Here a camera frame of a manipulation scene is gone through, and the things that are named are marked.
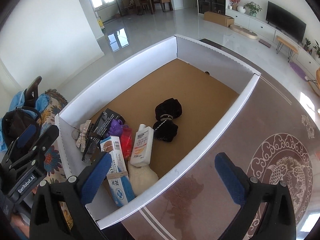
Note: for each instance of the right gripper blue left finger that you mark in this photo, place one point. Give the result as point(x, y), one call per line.
point(59, 209)

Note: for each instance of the black television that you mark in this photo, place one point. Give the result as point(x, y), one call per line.
point(285, 21)

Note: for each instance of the red triangular pouch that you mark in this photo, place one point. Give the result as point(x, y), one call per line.
point(126, 142)

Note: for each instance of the black fuzzy bow scrunchie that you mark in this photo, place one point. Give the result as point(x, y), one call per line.
point(165, 114)

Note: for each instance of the purple toy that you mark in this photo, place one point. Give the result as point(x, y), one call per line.
point(116, 128)

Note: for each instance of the brown cardboard box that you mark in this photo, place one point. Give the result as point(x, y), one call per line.
point(219, 19)

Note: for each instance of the green potted plant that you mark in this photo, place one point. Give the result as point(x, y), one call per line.
point(253, 8)

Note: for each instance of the round beige floor mat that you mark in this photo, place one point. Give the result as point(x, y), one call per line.
point(243, 31)

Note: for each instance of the wooden bench stool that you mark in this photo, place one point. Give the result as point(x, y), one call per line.
point(292, 50)

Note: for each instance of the white tv cabinet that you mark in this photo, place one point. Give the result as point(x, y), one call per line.
point(269, 34)

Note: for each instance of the floral patterned cloth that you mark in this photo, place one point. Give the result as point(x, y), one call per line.
point(52, 160)

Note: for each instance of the black text box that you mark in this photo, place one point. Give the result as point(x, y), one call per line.
point(110, 114)

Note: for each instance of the white sunscreen bottle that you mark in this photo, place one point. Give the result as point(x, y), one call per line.
point(142, 148)

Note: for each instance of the red flower vase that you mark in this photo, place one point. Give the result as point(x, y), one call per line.
point(234, 3)

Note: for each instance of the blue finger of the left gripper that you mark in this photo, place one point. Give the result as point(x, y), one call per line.
point(37, 144)
point(19, 142)

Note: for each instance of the cream knitted cloth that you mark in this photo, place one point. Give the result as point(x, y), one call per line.
point(141, 178)

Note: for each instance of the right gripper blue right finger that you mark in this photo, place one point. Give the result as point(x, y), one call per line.
point(278, 219)

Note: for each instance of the blue white toothpaste box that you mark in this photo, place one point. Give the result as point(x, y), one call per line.
point(117, 176)

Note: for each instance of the green plant right of tv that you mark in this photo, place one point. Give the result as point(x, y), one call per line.
point(317, 49)

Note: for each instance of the black eyeglasses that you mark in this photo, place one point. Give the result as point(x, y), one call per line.
point(95, 133)

